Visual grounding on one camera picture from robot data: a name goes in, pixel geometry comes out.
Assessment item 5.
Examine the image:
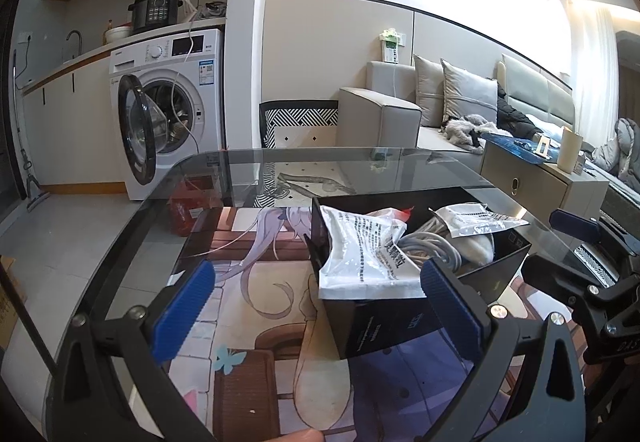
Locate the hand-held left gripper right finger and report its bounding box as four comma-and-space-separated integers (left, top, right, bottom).
420, 258, 586, 442

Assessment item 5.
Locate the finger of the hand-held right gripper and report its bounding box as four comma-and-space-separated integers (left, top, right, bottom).
520, 254, 640, 323
549, 209, 640, 273

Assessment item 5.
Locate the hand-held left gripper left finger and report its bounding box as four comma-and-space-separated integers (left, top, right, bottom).
51, 259, 217, 442

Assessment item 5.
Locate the grey plush toy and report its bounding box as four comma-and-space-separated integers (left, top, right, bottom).
457, 234, 496, 265

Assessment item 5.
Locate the white charging cable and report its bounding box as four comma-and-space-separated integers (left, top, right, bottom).
402, 217, 463, 267

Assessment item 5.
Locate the black cardboard box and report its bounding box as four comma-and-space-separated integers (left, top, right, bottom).
305, 186, 532, 360

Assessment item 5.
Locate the green medicine packet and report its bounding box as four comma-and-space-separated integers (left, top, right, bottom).
440, 203, 529, 239

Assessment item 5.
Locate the white medicine packet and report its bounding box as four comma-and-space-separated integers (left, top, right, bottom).
318, 205, 428, 300

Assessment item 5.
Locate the beige cabinet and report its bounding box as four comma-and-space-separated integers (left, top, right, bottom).
480, 132, 611, 225

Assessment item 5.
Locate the white cylinder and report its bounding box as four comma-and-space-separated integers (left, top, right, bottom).
557, 127, 583, 173

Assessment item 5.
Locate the printed table mat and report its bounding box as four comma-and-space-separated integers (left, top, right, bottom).
172, 207, 526, 442

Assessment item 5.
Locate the grey down jacket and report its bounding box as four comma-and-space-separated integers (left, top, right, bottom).
592, 118, 640, 195

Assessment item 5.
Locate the blue mat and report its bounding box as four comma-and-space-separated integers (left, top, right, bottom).
482, 132, 551, 163

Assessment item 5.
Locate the red container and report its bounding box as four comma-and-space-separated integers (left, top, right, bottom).
167, 174, 221, 237

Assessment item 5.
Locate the black jacket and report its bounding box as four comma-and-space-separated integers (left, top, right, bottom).
495, 94, 543, 137

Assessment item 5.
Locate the grey furry cloth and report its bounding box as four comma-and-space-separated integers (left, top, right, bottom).
441, 116, 513, 150

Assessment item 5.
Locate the grey cushion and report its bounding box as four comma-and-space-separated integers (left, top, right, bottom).
412, 54, 446, 127
440, 59, 500, 125

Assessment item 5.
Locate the white washing machine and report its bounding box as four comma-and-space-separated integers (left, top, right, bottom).
110, 28, 226, 201

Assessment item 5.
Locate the beige sofa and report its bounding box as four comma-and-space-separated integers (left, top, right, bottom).
336, 52, 576, 157

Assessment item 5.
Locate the kitchen counter cabinet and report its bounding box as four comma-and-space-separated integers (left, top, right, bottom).
20, 42, 126, 195

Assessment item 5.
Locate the chair with patterned back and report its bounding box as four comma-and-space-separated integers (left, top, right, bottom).
259, 100, 341, 150

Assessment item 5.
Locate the mop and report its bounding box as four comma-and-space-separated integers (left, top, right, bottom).
11, 49, 51, 213

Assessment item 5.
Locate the white bowl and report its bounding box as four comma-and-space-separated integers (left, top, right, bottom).
103, 24, 132, 44

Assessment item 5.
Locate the black pressure cooker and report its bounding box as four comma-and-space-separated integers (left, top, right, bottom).
129, 0, 183, 35

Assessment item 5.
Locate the thin white cord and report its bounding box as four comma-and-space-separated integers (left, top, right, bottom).
170, 0, 198, 157

